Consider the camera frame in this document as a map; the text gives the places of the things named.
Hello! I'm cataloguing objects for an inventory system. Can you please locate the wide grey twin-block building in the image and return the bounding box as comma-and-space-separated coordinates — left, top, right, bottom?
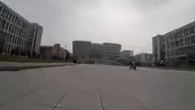
70, 39, 122, 63

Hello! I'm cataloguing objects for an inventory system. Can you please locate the small pale building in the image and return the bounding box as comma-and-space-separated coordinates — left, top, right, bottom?
119, 49, 135, 61

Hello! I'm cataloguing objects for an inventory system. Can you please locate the grey paved plaza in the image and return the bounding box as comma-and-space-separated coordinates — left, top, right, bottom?
0, 54, 195, 110

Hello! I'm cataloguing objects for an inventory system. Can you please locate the low brownish building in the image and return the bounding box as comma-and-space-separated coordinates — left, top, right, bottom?
39, 42, 68, 62

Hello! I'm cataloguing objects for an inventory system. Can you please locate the low pale building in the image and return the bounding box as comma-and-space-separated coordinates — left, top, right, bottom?
134, 52, 155, 66

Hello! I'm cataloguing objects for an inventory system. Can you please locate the grey kerb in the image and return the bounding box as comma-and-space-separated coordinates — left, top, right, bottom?
0, 56, 79, 79

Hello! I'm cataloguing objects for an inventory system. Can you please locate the grass strip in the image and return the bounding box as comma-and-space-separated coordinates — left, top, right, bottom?
0, 52, 69, 68

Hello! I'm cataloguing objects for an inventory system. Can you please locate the large pale multi-storey building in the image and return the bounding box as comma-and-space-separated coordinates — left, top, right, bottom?
150, 8, 195, 68

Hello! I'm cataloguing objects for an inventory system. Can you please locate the large grey multi-storey building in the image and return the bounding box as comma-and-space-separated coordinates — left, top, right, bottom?
0, 0, 47, 59

